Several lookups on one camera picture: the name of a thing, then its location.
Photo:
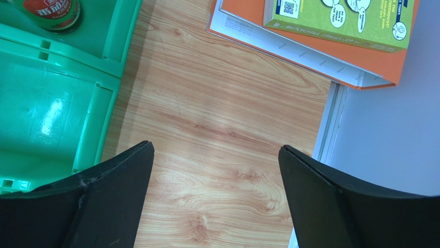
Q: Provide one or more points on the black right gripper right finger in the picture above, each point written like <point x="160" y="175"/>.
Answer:
<point x="330" y="208"/>

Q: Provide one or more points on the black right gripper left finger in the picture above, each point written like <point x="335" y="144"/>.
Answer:
<point x="98" y="207"/>

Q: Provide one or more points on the yellow cap soy sauce bottle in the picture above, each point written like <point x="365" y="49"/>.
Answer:
<point x="52" y="15"/>

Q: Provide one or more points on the green plastic divided bin tray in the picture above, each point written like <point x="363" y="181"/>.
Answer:
<point x="58" y="91"/>

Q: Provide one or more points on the green comic book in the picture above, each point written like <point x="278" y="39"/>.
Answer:
<point x="382" y="25"/>

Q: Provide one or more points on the aluminium frame post right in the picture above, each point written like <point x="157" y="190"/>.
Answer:
<point x="330" y="121"/>

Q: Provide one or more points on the orange ring binder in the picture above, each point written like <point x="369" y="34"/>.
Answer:
<point x="359" y="68"/>

